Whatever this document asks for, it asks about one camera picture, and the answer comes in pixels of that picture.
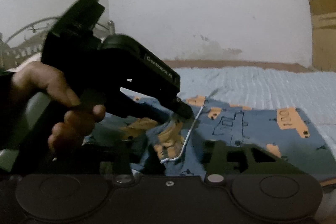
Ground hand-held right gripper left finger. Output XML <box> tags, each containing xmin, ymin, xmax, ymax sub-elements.
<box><xmin>99</xmin><ymin>143</ymin><xmax>134</xmax><ymax>185</ymax></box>

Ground ornate metal headboard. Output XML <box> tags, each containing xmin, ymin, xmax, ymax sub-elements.
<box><xmin>0</xmin><ymin>17</ymin><xmax>116</xmax><ymax>68</ymax></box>

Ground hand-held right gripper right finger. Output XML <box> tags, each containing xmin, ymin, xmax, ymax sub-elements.
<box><xmin>202</xmin><ymin>140</ymin><xmax>309</xmax><ymax>184</ymax></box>

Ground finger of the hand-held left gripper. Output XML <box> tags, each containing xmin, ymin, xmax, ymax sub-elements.
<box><xmin>120</xmin><ymin>88</ymin><xmax>195</xmax><ymax>119</ymax></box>
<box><xmin>105</xmin><ymin>105</ymin><xmax>174</xmax><ymax>123</ymax></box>

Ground blue pants with orange print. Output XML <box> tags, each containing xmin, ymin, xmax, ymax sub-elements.
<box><xmin>84</xmin><ymin>94</ymin><xmax>329</xmax><ymax>178</ymax></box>

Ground plywood board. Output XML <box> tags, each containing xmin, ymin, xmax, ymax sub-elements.
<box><xmin>294</xmin><ymin>0</ymin><xmax>336</xmax><ymax>73</ymax></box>

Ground light blue striped blanket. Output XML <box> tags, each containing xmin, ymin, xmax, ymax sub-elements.
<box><xmin>168</xmin><ymin>67</ymin><xmax>336</xmax><ymax>186</ymax></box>

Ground person's left hand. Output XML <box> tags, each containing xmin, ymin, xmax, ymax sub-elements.
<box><xmin>12</xmin><ymin>61</ymin><xmax>106</xmax><ymax>154</ymax></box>

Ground brown bed base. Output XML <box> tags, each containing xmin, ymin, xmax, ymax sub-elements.
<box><xmin>162</xmin><ymin>59</ymin><xmax>313</xmax><ymax>74</ymax></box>

